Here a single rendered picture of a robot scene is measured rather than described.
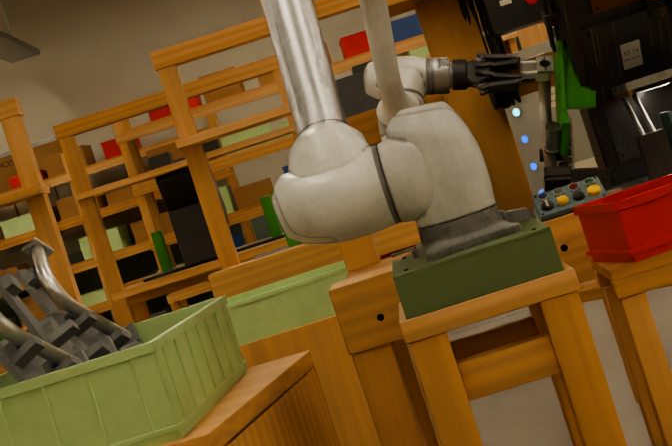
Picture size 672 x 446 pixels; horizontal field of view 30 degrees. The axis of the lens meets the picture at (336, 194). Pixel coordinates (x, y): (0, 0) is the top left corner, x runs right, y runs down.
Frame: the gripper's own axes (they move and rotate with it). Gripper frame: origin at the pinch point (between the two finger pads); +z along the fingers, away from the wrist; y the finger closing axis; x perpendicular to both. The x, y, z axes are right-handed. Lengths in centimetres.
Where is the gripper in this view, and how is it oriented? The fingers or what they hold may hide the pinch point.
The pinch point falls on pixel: (535, 70)
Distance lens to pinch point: 308.8
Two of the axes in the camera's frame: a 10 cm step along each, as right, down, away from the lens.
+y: 0.1, -7.4, 6.7
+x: 0.8, 6.7, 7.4
